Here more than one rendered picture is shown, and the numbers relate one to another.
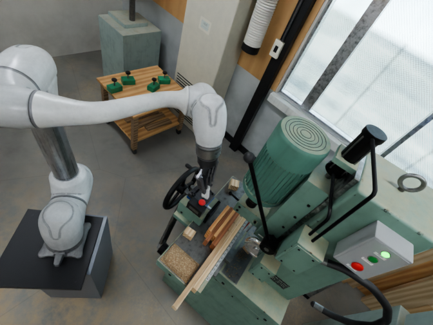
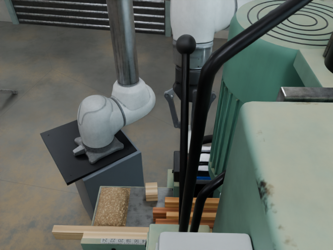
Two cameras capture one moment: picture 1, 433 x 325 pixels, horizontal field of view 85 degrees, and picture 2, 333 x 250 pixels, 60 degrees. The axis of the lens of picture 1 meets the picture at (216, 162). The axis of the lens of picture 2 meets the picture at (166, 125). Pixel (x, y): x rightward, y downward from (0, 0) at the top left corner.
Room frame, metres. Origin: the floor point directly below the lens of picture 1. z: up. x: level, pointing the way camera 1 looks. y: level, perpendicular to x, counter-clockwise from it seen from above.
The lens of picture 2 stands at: (0.36, -0.51, 1.66)
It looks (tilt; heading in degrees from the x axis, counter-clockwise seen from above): 43 degrees down; 75
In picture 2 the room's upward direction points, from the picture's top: straight up
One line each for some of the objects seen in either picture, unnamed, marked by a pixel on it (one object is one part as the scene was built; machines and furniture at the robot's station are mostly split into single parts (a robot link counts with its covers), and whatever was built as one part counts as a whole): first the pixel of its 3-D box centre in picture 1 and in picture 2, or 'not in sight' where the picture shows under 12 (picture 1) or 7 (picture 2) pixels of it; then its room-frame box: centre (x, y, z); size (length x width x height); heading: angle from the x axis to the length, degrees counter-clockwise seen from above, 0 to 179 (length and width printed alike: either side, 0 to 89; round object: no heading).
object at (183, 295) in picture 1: (219, 245); (166, 234); (0.45, -0.16, 0.92); 0.60 x 0.02 x 0.04; 163
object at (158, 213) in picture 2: (218, 225); (192, 215); (0.54, -0.13, 0.92); 0.22 x 0.02 x 0.05; 163
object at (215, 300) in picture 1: (223, 267); not in sight; (0.58, -0.33, 0.36); 0.58 x 0.45 x 0.71; 73
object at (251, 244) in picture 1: (258, 248); not in sight; (0.46, -0.30, 1.02); 0.12 x 0.03 x 0.12; 73
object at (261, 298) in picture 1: (246, 246); not in sight; (0.58, -0.33, 0.76); 0.57 x 0.45 x 0.09; 73
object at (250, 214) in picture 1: (250, 211); not in sight; (0.61, -0.23, 1.03); 0.14 x 0.07 x 0.09; 73
